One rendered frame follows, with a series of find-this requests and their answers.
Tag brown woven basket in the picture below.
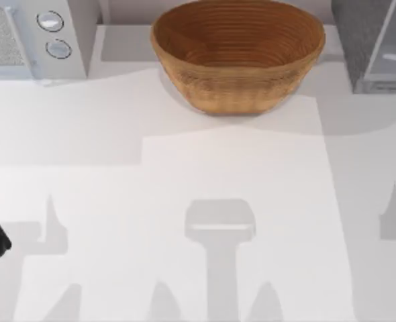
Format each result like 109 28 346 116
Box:
150 0 327 117

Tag pale microwave oven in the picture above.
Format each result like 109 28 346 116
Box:
0 0 105 81

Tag microwave knob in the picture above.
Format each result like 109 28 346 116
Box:
45 38 73 60
36 9 65 34

